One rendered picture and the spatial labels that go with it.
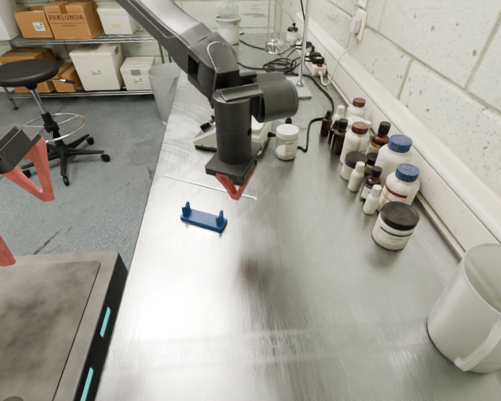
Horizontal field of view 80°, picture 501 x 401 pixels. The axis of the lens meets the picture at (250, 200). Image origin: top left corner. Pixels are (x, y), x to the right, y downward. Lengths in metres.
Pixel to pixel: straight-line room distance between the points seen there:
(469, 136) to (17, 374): 1.20
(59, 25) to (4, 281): 2.24
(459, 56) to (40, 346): 1.25
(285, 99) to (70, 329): 0.88
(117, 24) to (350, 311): 2.84
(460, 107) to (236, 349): 0.64
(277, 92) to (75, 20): 2.66
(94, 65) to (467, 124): 2.84
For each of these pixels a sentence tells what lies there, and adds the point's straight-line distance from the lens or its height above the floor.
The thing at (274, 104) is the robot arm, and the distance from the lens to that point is 0.47.
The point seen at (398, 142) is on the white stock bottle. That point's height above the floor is 0.88.
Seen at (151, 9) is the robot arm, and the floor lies 1.13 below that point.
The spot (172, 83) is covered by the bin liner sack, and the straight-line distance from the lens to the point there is 2.43.
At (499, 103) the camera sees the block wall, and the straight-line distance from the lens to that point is 0.71.
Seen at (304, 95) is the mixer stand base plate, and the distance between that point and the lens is 1.20.
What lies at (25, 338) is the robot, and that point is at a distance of 1.12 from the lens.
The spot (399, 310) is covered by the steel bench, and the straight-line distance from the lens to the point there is 0.58.
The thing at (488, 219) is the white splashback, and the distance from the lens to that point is 0.66.
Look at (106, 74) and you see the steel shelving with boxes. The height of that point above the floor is 0.28.
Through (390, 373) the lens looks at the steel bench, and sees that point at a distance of 0.53.
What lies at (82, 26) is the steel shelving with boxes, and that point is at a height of 0.65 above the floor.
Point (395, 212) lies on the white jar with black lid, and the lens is 0.63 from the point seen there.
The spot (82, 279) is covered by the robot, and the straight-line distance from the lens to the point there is 1.16.
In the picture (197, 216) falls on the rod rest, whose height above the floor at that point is 0.76.
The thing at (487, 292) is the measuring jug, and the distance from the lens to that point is 0.60.
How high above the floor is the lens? 1.22
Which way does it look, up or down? 42 degrees down
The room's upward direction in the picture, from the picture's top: straight up
